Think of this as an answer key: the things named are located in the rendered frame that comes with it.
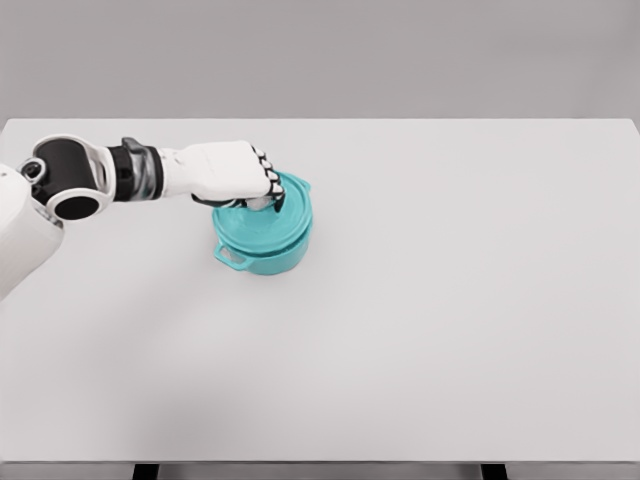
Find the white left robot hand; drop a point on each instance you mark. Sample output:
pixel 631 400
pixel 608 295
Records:
pixel 230 170

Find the teal pot lid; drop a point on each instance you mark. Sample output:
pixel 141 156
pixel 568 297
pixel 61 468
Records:
pixel 270 225

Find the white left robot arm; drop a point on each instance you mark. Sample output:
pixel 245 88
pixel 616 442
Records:
pixel 75 180

